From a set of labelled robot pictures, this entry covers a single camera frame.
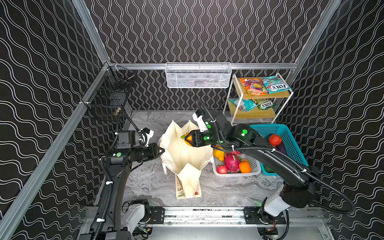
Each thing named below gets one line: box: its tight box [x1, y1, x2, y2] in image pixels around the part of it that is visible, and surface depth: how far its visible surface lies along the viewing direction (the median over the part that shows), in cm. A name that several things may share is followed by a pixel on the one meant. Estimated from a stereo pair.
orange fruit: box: [239, 158, 252, 174], surface depth 82 cm
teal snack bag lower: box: [230, 98, 258, 112], surface depth 100 cm
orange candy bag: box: [239, 78, 269, 96], surface depth 85 cm
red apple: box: [216, 165, 228, 174], surface depth 87 cm
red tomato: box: [268, 134, 282, 146], surface depth 97 cm
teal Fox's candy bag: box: [260, 76, 293, 94], surface depth 84 cm
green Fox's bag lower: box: [250, 98, 275, 110], surface depth 102 cm
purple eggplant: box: [276, 141, 288, 156], surface depth 97 cm
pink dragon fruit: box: [224, 150, 242, 173], surface depth 85 cm
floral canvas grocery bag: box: [158, 120, 213, 199], surface depth 76 cm
